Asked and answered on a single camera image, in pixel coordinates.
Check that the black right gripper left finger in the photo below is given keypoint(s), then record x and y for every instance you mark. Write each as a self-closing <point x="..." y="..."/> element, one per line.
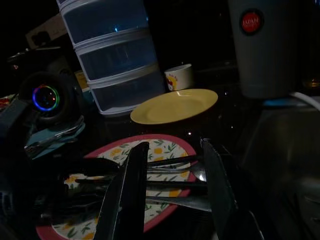
<point x="125" y="200"/>

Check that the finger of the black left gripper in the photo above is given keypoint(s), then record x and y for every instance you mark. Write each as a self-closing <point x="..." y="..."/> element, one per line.
<point x="92" y="166"/>

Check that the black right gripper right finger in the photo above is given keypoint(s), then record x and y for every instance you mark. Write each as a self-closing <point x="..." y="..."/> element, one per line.
<point x="225" y="200"/>

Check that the black chopstick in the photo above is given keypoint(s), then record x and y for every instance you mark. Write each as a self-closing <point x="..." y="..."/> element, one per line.
<point x="175" y="161"/>
<point x="175" y="186"/>

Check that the pink floral plate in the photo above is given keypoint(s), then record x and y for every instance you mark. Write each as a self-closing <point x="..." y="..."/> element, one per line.
<point x="165" y="150"/>

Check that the stainless steel sink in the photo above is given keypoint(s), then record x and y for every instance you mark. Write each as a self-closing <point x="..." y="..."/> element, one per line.
<point x="287" y="162"/>

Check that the yellow plate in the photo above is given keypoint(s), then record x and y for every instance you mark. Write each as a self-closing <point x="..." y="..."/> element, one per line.
<point x="175" y="107"/>

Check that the stacked translucent plastic containers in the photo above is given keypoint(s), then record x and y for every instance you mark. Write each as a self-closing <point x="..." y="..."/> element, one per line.
<point x="112" y="62"/>

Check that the white printed mug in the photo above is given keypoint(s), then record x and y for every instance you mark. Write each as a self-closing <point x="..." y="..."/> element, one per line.
<point x="181" y="77"/>

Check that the grey water filter jug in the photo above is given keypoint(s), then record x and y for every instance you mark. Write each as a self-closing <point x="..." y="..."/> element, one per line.
<point x="265" y="62"/>

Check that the pale cardboard box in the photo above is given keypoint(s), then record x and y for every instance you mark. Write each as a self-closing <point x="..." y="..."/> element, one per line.
<point x="47" y="30"/>

